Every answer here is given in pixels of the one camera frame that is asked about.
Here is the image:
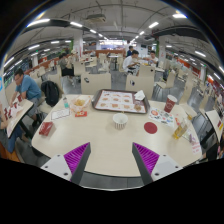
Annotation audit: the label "black backpack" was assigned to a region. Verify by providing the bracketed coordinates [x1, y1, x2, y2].
[40, 80, 61, 108]

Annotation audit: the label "white napkin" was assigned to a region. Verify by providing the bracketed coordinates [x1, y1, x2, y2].
[133, 89, 146, 102]

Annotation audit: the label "ceiling light strips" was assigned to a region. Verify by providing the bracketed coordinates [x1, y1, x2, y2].
[3, 11, 224, 81]

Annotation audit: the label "red paper cup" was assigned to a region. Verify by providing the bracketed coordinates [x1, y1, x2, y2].
[163, 94, 179, 114]

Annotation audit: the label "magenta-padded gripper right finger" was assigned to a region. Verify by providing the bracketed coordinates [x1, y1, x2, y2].
[131, 142, 184, 186]

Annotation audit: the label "brown tray with paper liner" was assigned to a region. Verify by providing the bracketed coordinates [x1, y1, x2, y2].
[91, 88, 151, 115]

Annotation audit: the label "small red sauce packet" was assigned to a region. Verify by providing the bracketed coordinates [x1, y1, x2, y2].
[74, 110, 89, 118]

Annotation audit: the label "flat round red coaster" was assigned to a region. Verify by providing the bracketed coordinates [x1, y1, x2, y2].
[143, 121, 159, 135]

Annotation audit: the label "beige wooden chair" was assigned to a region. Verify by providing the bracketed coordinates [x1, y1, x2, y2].
[80, 73, 112, 95]
[125, 74, 155, 100]

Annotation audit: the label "clear bag of fried food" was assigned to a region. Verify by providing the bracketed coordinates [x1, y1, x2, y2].
[69, 94, 92, 114]

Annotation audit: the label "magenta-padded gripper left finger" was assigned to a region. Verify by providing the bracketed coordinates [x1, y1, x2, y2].
[40, 142, 92, 185]

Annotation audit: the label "small green bottle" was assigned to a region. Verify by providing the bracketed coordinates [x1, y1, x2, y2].
[62, 96, 70, 109]

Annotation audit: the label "white paper cup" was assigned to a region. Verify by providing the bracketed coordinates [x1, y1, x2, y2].
[112, 113, 129, 130]

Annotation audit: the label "white paper card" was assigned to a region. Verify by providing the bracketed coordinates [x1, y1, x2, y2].
[50, 108, 71, 121]

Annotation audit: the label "dark red wallet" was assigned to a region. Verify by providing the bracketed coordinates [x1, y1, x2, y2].
[38, 121, 55, 137]

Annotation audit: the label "ceiling air conditioning unit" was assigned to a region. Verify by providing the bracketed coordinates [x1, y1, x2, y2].
[85, 13, 107, 24]

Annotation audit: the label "red lettered table sticker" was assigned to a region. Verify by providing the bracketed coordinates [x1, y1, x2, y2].
[189, 139, 203, 155]

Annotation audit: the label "clear yellow-capped drink bottle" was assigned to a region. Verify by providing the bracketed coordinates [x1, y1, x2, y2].
[172, 114, 189, 140]

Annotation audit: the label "beige neighbouring table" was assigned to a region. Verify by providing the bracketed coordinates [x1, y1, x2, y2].
[204, 109, 224, 143]
[4, 98, 35, 139]

